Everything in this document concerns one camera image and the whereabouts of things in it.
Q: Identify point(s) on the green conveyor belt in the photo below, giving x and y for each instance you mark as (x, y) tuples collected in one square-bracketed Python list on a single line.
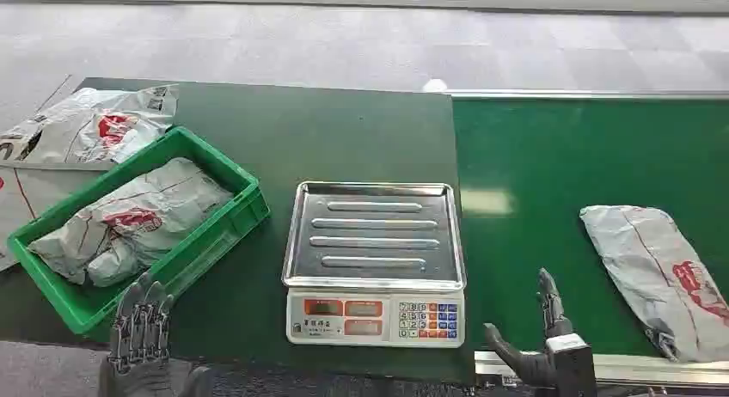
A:
[(592, 212)]

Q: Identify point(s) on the white electronic weighing scale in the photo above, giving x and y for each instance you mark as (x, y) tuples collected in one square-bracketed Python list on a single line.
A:
[(374, 263)]

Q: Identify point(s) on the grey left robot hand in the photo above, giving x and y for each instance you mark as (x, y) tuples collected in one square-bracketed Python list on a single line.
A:
[(139, 337)]

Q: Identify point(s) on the green plastic crate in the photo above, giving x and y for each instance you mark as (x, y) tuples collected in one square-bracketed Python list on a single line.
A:
[(142, 229)]

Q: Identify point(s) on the grey parcel bag red print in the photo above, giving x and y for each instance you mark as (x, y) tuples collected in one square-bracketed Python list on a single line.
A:
[(663, 277), (91, 127), (28, 201), (136, 223)]

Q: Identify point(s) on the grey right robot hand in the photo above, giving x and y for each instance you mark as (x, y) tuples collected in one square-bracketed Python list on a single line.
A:
[(549, 349)]

